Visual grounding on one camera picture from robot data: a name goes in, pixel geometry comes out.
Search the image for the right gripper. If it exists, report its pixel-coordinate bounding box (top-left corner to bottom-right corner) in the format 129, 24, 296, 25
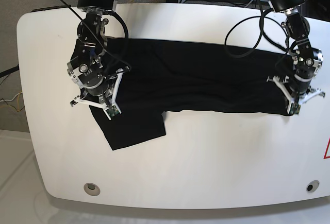
69, 66, 130, 110

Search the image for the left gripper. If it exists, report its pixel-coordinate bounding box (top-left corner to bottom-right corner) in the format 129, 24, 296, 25
267, 76, 325, 105

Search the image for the black T-shirt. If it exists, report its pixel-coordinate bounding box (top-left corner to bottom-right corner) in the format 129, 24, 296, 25
90, 39, 287, 150

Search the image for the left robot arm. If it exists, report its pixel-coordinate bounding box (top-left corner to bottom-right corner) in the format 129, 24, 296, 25
256, 0, 325, 111

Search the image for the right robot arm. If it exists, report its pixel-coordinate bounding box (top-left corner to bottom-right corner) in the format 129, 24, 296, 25
67, 0, 131, 119

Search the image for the red triangle warning sticker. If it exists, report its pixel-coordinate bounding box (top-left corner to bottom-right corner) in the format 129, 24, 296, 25
324, 139, 330, 159

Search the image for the round table grommet right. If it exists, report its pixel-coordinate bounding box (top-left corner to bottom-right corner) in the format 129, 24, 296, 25
306, 180, 320, 193

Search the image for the round table grommet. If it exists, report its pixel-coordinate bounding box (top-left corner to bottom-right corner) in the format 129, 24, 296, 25
84, 183, 101, 196
306, 180, 320, 193

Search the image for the round table grommet left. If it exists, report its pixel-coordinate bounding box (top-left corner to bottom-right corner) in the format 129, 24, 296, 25
84, 183, 101, 196

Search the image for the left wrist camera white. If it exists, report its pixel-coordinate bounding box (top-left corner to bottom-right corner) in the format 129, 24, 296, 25
287, 102, 301, 115

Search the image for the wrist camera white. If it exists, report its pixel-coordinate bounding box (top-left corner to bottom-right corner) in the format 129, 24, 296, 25
103, 104, 122, 120
287, 102, 301, 115

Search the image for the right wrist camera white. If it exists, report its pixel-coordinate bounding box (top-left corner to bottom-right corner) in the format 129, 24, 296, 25
103, 104, 122, 120

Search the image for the yellow floor cable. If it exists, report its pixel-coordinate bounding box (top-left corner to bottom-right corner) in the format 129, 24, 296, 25
0, 92, 24, 112

